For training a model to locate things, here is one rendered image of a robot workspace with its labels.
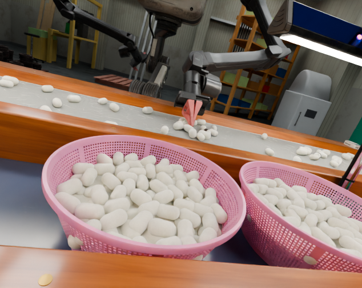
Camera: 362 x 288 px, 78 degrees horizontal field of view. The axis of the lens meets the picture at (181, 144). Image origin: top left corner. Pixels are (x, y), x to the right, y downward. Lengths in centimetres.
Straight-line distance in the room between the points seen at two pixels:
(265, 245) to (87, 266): 26
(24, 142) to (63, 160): 16
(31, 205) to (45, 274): 21
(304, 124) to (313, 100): 47
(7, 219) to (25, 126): 17
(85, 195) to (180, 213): 13
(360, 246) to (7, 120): 59
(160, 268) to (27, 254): 10
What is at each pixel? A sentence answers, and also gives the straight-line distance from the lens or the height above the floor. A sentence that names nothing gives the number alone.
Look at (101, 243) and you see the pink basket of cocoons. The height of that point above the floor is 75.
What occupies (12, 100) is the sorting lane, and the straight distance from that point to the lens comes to 65.
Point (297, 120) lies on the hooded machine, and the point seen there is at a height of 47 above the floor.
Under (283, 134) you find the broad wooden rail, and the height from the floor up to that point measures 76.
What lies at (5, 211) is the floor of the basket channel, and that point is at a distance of 39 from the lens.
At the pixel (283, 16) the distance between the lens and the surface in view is 63.
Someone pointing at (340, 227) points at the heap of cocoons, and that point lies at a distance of 48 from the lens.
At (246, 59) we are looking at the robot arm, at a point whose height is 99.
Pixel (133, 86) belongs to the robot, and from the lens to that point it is 102.
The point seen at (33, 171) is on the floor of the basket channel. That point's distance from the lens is 48.
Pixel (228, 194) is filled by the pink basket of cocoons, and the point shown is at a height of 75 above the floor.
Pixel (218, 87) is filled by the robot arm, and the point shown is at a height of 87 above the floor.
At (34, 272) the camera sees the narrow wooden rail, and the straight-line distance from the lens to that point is 20.
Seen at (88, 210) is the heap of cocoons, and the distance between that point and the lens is 28.
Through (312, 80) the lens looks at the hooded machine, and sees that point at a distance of 497.
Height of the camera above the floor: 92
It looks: 20 degrees down
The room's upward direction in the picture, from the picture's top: 16 degrees clockwise
